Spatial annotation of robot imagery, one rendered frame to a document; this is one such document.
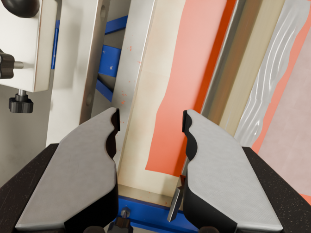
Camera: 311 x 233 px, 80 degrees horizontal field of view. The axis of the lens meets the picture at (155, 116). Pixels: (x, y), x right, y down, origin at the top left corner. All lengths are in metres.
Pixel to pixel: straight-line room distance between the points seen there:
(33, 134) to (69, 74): 1.43
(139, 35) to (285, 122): 0.33
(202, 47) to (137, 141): 0.22
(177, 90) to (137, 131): 0.12
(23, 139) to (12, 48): 1.50
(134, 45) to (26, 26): 0.15
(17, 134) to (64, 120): 1.48
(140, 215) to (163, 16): 0.39
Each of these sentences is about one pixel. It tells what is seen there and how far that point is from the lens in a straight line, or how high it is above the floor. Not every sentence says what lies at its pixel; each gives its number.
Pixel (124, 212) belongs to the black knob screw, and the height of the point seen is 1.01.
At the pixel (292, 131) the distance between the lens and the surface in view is 0.46.
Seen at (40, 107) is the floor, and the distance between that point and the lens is 1.63.
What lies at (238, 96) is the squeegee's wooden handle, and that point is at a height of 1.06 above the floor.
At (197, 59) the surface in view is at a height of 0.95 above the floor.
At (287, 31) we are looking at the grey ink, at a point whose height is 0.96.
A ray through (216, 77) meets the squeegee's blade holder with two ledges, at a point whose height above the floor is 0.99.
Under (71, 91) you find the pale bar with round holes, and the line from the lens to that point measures 0.32.
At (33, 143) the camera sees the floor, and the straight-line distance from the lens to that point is 1.75.
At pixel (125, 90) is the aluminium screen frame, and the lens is 0.34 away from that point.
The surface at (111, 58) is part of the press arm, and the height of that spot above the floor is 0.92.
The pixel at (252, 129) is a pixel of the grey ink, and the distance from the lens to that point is 0.42.
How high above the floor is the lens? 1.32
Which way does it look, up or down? 76 degrees down
